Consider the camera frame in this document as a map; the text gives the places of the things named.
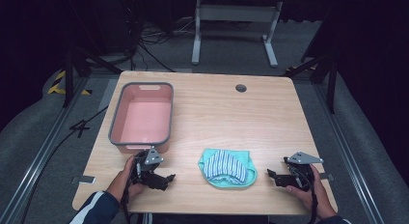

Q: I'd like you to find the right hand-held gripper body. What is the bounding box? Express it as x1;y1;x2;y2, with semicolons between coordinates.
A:
283;151;324;189

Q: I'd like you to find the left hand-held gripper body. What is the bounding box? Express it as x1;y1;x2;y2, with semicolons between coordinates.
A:
131;146;170;190

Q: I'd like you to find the teal striped underwear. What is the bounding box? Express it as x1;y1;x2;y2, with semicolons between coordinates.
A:
197;148;259;190

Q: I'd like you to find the pink basin with grey rim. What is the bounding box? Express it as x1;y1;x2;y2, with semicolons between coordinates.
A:
108;81;175;154

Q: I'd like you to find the person's left hand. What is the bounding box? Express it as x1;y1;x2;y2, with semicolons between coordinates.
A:
105;155;145;204

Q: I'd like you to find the person's right hand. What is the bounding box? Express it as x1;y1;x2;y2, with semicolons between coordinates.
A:
285;163;338;220

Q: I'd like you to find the black floor tape cross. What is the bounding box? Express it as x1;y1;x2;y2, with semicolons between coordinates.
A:
68;119;92;139

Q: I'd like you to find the black tripod stand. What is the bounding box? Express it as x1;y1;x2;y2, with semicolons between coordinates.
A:
282;51;338;115
62;44;123;109

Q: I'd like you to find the yellow black floor tape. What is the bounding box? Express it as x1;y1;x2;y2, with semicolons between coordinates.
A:
46;70;94;97

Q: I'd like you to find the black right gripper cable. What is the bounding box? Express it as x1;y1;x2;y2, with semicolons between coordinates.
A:
306;177;320;224

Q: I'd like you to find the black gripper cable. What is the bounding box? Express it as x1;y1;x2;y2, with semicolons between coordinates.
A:
120;165;139;224
306;177;320;224

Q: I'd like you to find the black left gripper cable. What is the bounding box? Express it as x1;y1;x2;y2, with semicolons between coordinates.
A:
120;165;139;224

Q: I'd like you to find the grey metal floor rail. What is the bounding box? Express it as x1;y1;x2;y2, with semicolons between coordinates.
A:
313;83;387;224
0;76;93;224

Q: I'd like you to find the black floor cable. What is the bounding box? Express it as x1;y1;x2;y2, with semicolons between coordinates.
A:
19;105;110;224

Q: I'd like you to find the black floor cables bundle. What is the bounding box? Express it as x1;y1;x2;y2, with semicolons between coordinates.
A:
128;15;201;73

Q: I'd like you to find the white metal stand frame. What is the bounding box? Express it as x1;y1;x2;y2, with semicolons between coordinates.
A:
191;0;285;70

